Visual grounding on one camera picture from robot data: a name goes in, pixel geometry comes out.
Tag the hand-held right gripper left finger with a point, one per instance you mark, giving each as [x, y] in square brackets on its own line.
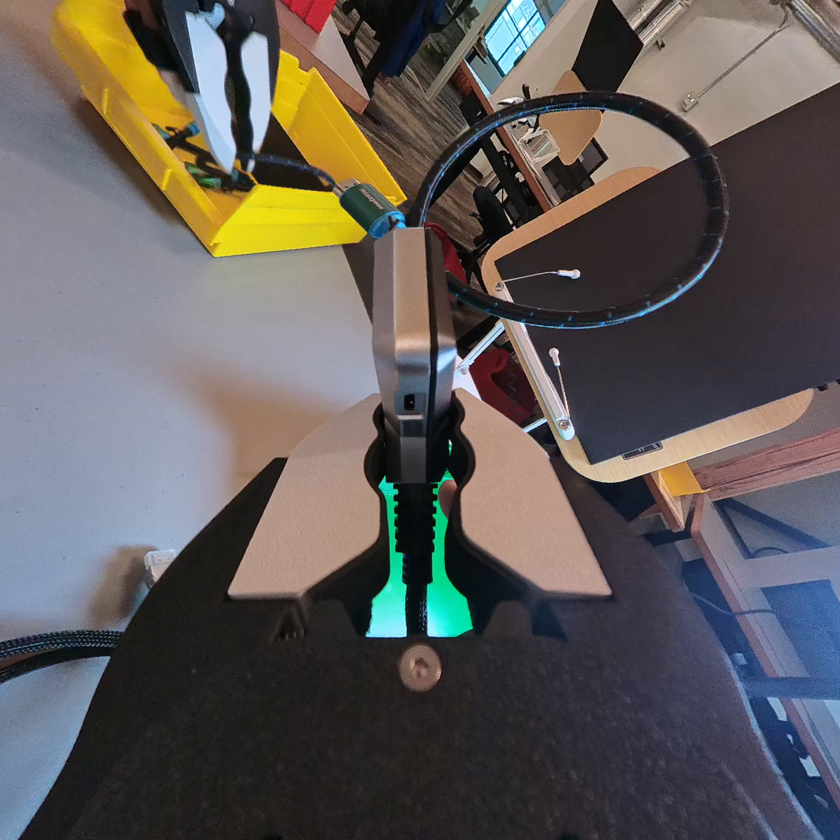
[308, 518]

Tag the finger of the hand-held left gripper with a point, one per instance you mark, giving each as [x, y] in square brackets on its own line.
[262, 85]
[210, 98]

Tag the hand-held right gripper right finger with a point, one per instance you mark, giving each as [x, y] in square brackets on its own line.
[525, 518]

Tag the green storage bin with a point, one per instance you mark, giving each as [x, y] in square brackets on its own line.
[394, 610]

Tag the yellow storage bin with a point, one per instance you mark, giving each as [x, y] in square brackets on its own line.
[282, 223]

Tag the grey HDMI adapter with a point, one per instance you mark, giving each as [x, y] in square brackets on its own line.
[403, 315]

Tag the white board stand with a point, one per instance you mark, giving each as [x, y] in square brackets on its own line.
[565, 425]

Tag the red storage bin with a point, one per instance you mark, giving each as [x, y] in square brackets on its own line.
[456, 262]
[502, 387]

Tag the black board with pale rim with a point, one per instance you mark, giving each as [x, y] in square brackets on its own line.
[689, 380]

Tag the wooden workbench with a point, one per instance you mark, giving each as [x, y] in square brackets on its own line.
[754, 472]

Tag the paned window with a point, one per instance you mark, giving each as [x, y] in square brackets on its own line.
[515, 36]

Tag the black office chair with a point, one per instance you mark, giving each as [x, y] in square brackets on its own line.
[492, 216]

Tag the pale wooden chair back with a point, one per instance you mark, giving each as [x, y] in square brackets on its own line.
[577, 124]

